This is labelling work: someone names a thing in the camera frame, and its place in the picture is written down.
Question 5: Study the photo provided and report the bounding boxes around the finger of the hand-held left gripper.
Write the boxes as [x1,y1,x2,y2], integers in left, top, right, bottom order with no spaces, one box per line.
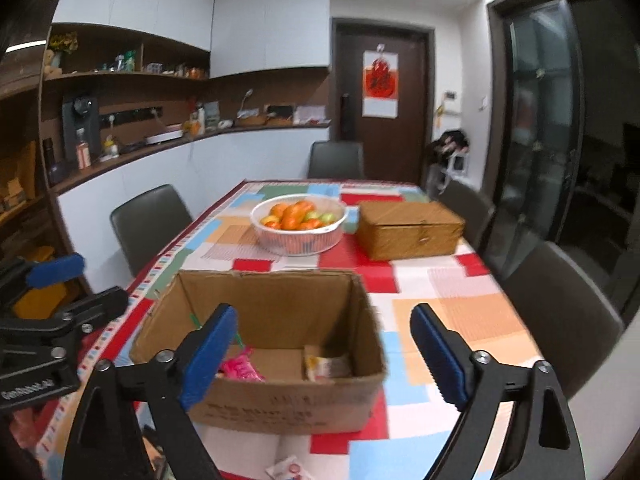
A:
[0,253,86,291]
[0,286,130,361]

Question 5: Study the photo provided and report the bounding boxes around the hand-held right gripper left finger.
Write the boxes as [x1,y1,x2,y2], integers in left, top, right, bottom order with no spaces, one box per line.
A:
[61,302,240,480]

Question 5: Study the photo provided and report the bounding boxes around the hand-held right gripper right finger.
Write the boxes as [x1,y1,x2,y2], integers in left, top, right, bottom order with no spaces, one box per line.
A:
[410,302,587,480]

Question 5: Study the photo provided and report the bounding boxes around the pink snack packet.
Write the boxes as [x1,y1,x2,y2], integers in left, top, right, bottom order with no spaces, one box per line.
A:
[216,352,266,383]

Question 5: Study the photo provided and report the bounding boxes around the watermelon lollipop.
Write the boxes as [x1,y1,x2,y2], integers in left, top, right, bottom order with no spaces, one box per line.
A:
[187,312,250,358]

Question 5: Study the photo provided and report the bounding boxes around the brown cardboard box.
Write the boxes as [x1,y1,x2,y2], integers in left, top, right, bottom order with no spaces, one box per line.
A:
[129,269,388,436]

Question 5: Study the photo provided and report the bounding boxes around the clear orange cracker packet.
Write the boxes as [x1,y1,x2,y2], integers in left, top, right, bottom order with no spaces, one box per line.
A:
[302,344,353,381]

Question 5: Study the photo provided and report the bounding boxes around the yellow storage box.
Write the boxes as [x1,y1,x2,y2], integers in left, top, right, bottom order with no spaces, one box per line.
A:
[12,260,71,318]

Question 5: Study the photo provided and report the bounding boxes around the grey dining chair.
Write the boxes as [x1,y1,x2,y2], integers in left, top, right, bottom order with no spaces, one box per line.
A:
[437,179,496,251]
[110,184,195,278]
[500,241,626,401]
[307,141,366,180]

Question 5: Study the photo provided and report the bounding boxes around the black thermos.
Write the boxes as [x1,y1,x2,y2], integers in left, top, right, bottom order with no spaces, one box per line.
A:
[42,139,56,186]

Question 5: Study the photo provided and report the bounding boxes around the dark display cabinet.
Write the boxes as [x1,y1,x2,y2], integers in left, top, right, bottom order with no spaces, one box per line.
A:
[0,75,62,311]

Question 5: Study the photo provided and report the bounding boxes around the pink bottle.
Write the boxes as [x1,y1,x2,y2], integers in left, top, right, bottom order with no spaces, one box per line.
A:
[75,130,92,170]

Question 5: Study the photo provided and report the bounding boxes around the woven wicker box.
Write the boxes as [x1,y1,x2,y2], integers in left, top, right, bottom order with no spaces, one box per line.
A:
[355,200,467,262]

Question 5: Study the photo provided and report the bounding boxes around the long white purple packet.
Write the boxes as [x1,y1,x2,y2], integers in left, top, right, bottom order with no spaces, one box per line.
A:
[265,455,313,480]

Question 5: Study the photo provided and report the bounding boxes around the white fruit bowl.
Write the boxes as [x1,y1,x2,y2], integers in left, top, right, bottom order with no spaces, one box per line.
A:
[250,192,349,257]

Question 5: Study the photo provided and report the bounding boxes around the pile of mixed fruit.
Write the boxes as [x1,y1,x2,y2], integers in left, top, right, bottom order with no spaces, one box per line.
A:
[262,200,337,231]

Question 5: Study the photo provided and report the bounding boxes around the white stool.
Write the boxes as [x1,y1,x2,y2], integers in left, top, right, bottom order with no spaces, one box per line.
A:
[440,152,471,191]

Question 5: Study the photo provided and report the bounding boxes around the white counter cabinet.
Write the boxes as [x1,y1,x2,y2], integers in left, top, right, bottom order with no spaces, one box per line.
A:
[50,120,333,291]

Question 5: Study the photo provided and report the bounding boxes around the black bag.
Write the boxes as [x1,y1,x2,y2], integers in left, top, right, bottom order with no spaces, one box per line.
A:
[431,130,472,154]

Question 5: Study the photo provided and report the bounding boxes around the dark glass sliding door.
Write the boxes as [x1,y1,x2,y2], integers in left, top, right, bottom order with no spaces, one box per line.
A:
[487,0,586,281]

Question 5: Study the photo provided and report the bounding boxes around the yellow flower bunch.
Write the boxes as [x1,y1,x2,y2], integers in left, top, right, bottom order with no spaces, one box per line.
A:
[49,32,80,54]

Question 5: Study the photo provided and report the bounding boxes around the dark brown door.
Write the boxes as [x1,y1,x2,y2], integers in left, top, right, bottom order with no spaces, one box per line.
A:
[331,17,435,186]

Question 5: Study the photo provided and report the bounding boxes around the wall power strip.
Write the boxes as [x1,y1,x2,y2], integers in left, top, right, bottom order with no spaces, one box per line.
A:
[99,106,163,125]

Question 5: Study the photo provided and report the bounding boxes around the wooden wall shelf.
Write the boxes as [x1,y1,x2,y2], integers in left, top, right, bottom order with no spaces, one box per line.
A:
[42,22,211,82]

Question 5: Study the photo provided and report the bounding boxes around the red wall calendar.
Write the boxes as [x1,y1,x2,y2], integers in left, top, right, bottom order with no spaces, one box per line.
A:
[362,50,401,119]

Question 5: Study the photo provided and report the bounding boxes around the white wall cabinets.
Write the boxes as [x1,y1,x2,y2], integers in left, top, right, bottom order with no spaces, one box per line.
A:
[52,0,331,80]

